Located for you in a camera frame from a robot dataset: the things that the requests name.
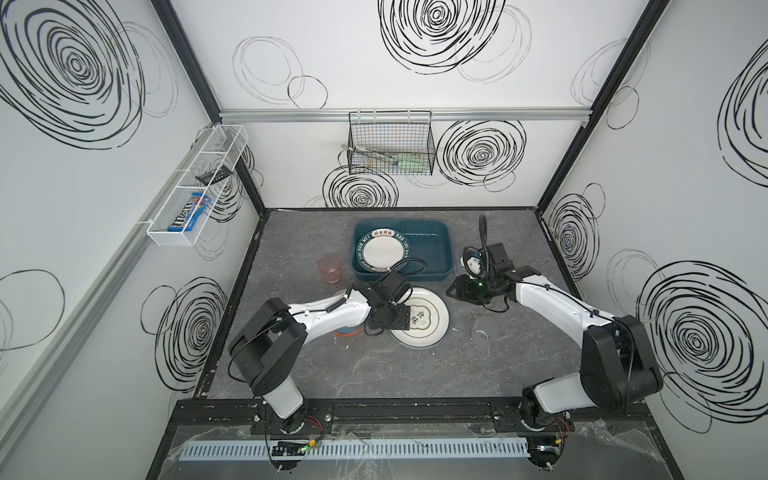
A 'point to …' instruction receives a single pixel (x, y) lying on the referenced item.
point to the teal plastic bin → (431, 255)
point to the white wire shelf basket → (198, 185)
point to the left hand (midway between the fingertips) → (404, 322)
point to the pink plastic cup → (331, 266)
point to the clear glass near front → (485, 330)
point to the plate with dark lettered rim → (382, 249)
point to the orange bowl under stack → (348, 331)
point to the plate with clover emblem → (429, 320)
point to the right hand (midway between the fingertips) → (448, 293)
